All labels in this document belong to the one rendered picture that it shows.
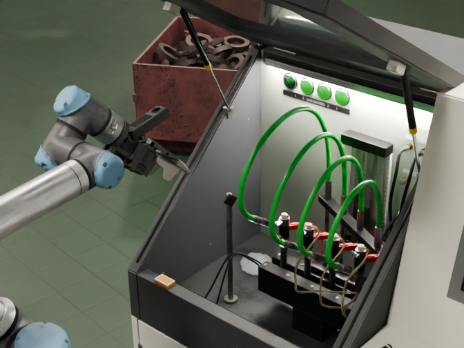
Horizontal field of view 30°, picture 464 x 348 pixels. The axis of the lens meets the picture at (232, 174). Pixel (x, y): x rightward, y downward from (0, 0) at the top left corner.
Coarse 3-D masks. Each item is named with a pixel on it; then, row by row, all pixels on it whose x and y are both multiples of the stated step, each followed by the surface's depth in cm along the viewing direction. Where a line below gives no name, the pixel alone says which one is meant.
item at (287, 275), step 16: (288, 256) 240; (272, 272) 234; (288, 272) 234; (272, 288) 236; (288, 288) 231; (304, 288) 227; (336, 288) 228; (304, 304) 229; (320, 304) 225; (336, 304) 221; (352, 304) 220; (304, 320) 232; (320, 320) 228; (336, 320) 224; (320, 336) 230
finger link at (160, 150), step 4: (152, 144) 202; (156, 144) 201; (156, 148) 202; (160, 148) 201; (164, 148) 202; (156, 152) 202; (160, 152) 201; (164, 152) 202; (168, 152) 202; (164, 156) 203; (168, 156) 202; (172, 156) 203; (172, 160) 204; (176, 160) 204
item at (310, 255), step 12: (348, 156) 212; (360, 168) 218; (324, 180) 206; (360, 180) 221; (312, 192) 205; (360, 192) 223; (360, 204) 225; (360, 216) 227; (300, 228) 205; (360, 228) 228; (300, 240) 207; (300, 252) 209; (312, 252) 213
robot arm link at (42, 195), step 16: (80, 144) 185; (80, 160) 179; (96, 160) 180; (112, 160) 179; (48, 176) 174; (64, 176) 175; (80, 176) 177; (96, 176) 179; (112, 176) 181; (16, 192) 170; (32, 192) 170; (48, 192) 172; (64, 192) 175; (80, 192) 178; (0, 208) 166; (16, 208) 167; (32, 208) 170; (48, 208) 173; (0, 224) 165; (16, 224) 168
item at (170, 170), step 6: (162, 156) 203; (162, 162) 204; (168, 162) 204; (180, 162) 205; (168, 168) 205; (174, 168) 205; (180, 168) 206; (186, 168) 207; (168, 174) 205; (174, 174) 205; (168, 180) 205
